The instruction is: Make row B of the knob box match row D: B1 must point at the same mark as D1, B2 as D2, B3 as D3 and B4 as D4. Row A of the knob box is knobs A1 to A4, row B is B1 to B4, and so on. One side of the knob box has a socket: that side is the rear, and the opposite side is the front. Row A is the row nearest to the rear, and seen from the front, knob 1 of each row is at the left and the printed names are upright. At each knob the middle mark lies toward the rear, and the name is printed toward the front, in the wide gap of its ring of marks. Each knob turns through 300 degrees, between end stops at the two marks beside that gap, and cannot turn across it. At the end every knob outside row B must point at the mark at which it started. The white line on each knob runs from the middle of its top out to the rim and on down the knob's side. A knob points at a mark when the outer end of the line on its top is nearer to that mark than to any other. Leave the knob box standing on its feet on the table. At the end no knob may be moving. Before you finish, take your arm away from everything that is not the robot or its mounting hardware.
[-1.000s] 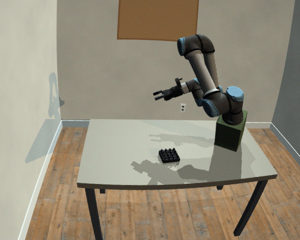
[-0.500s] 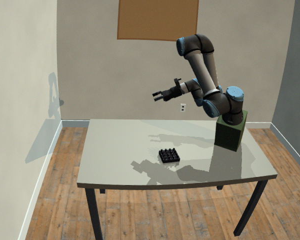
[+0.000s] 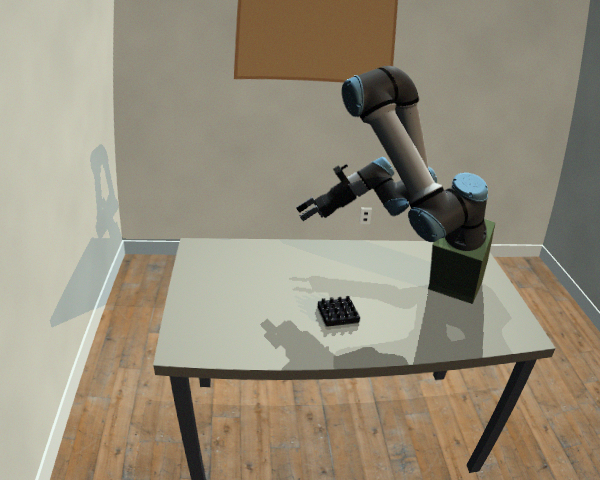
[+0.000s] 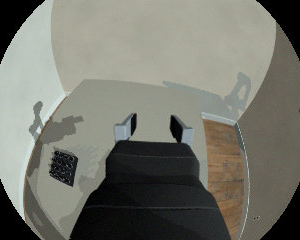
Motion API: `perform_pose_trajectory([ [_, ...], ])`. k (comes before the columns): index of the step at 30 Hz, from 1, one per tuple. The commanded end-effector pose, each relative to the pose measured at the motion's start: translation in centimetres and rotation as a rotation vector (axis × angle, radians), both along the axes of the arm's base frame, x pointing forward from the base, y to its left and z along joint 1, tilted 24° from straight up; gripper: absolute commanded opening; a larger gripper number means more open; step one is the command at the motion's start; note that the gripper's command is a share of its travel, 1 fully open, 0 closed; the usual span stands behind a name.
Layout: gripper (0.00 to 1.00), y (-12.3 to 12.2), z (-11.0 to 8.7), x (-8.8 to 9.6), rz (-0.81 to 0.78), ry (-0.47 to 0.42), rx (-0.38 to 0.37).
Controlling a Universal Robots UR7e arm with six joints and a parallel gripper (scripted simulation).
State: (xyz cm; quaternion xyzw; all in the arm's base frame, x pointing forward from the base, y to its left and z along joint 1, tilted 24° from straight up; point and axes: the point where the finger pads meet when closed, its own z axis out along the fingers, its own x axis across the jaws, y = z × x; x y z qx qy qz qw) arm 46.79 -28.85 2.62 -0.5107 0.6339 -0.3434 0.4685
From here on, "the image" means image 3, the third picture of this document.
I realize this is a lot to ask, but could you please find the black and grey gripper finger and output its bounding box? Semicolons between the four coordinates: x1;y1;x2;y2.
300;206;324;221
296;197;317;212

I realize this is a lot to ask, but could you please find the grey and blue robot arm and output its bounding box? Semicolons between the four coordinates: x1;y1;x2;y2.
342;66;488;251

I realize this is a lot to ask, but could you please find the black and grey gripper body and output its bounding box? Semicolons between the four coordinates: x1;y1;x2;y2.
315;164;368;218

